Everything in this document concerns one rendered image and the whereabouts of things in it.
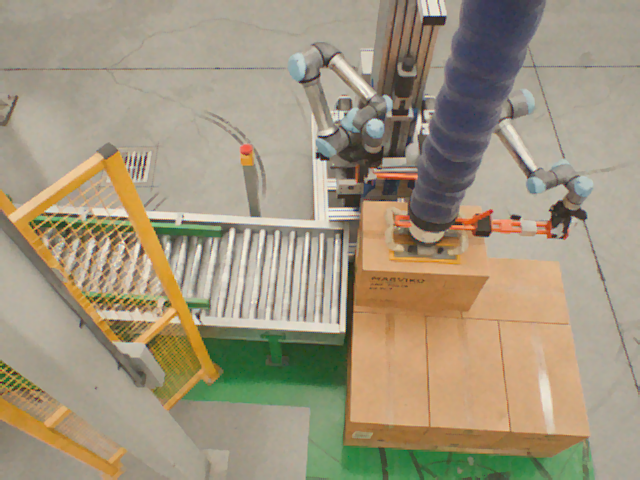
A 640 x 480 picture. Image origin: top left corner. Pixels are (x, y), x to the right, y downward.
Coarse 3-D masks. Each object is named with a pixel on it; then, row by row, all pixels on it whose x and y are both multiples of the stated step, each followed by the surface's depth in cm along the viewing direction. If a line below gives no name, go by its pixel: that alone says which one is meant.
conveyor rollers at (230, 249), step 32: (256, 256) 329; (288, 256) 328; (320, 256) 329; (96, 288) 316; (160, 288) 316; (192, 288) 316; (224, 288) 317; (256, 288) 317; (288, 288) 318; (320, 288) 318; (288, 320) 309; (320, 320) 309
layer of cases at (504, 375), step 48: (528, 288) 321; (384, 336) 305; (432, 336) 305; (480, 336) 306; (528, 336) 307; (384, 384) 291; (432, 384) 292; (480, 384) 292; (528, 384) 293; (576, 384) 294; (384, 432) 296; (432, 432) 291; (480, 432) 285; (528, 432) 281; (576, 432) 281
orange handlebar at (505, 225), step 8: (384, 176) 276; (392, 176) 276; (400, 176) 276; (408, 176) 276; (416, 176) 276; (400, 216) 264; (408, 216) 264; (400, 224) 262; (408, 224) 262; (496, 224) 264; (504, 224) 262; (512, 224) 264; (520, 224) 264; (536, 224) 264; (544, 224) 264; (504, 232) 263; (512, 232) 262; (520, 232) 262; (544, 232) 262
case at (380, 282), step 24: (360, 216) 296; (360, 240) 287; (384, 240) 273; (408, 240) 273; (456, 240) 274; (480, 240) 274; (360, 264) 278; (384, 264) 266; (408, 264) 267; (432, 264) 267; (456, 264) 267; (480, 264) 268; (360, 288) 281; (384, 288) 280; (408, 288) 279; (432, 288) 278; (456, 288) 276; (480, 288) 275
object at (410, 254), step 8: (408, 248) 266; (416, 248) 268; (440, 248) 266; (392, 256) 266; (400, 256) 266; (408, 256) 266; (416, 256) 266; (424, 256) 266; (432, 256) 266; (440, 256) 266; (448, 256) 267; (456, 256) 267
